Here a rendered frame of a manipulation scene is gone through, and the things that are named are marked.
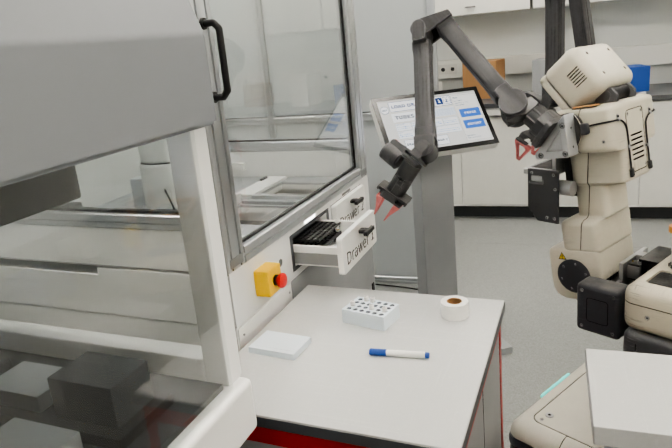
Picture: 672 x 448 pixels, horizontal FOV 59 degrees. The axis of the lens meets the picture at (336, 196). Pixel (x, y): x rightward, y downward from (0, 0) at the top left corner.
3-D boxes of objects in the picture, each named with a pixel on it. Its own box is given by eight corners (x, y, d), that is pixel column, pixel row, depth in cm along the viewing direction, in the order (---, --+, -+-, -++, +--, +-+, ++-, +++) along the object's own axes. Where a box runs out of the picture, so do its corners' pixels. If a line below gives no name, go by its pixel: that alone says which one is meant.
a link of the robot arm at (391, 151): (431, 143, 168) (437, 153, 176) (402, 120, 173) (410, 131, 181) (402, 175, 168) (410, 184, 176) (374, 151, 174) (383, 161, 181)
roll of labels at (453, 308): (440, 321, 151) (440, 306, 150) (441, 309, 158) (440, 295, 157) (469, 321, 149) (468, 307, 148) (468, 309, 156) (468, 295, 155)
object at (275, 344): (311, 342, 146) (311, 336, 146) (294, 360, 139) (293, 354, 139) (267, 335, 152) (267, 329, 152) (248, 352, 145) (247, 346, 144)
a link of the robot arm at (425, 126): (427, 17, 178) (435, 35, 188) (408, 20, 181) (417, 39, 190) (432, 152, 166) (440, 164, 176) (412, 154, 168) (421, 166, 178)
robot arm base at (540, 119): (552, 123, 154) (575, 116, 161) (529, 104, 158) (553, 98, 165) (533, 149, 160) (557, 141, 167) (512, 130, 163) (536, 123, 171)
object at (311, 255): (369, 238, 195) (368, 220, 194) (340, 268, 172) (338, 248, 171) (262, 233, 211) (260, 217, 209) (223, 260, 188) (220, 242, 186)
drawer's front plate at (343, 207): (366, 211, 230) (364, 184, 227) (338, 236, 204) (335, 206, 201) (362, 211, 231) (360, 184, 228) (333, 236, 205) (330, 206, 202)
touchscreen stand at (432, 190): (512, 352, 276) (508, 134, 250) (422, 374, 265) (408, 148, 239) (462, 309, 323) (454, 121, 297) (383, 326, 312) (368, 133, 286)
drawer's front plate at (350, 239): (376, 241, 196) (374, 209, 194) (344, 275, 171) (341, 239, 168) (371, 241, 197) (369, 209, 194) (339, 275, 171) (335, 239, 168)
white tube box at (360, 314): (400, 317, 155) (399, 303, 154) (384, 331, 149) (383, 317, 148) (359, 309, 162) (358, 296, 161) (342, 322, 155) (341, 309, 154)
